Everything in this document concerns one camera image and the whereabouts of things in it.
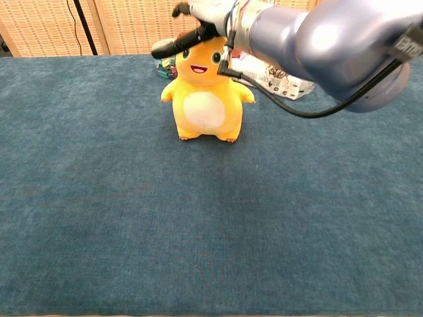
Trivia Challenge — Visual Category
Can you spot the black arm cable with plug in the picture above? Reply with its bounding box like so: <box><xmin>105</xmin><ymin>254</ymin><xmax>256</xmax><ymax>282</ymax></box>
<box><xmin>217</xmin><ymin>30</ymin><xmax>406</xmax><ymax>119</ymax></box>

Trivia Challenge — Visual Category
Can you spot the clear jar of binder clips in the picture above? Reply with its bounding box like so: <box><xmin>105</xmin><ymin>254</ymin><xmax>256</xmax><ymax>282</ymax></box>
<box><xmin>153</xmin><ymin>38</ymin><xmax>178</xmax><ymax>80</ymax></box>

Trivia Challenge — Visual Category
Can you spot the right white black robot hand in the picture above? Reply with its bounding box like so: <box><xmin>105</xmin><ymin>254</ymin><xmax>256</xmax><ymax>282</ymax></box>
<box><xmin>151</xmin><ymin>0</ymin><xmax>239</xmax><ymax>60</ymax></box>

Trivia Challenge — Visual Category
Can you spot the black stand pole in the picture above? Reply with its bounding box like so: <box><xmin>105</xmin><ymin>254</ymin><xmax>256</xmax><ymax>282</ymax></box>
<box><xmin>73</xmin><ymin>0</ymin><xmax>99</xmax><ymax>56</ymax></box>

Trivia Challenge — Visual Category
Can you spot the white tissue pack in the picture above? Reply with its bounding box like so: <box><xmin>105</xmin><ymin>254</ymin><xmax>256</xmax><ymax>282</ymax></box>
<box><xmin>230</xmin><ymin>49</ymin><xmax>315</xmax><ymax>101</ymax></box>

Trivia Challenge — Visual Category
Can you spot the yellow dinosaur plush toy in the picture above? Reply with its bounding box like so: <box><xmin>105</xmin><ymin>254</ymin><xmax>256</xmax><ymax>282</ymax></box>
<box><xmin>161</xmin><ymin>35</ymin><xmax>256</xmax><ymax>143</ymax></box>

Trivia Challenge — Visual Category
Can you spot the thin black hanging cable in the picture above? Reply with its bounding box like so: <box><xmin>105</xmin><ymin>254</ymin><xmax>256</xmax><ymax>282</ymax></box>
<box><xmin>65</xmin><ymin>0</ymin><xmax>83</xmax><ymax>55</ymax></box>

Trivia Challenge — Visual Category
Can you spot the woven bamboo folding screen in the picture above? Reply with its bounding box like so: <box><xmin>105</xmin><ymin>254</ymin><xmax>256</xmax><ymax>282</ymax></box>
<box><xmin>0</xmin><ymin>0</ymin><xmax>423</xmax><ymax>58</ymax></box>

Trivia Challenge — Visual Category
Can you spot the teal plush tablecloth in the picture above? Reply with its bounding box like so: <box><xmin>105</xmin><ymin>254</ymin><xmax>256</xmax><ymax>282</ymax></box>
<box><xmin>0</xmin><ymin>49</ymin><xmax>423</xmax><ymax>317</ymax></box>

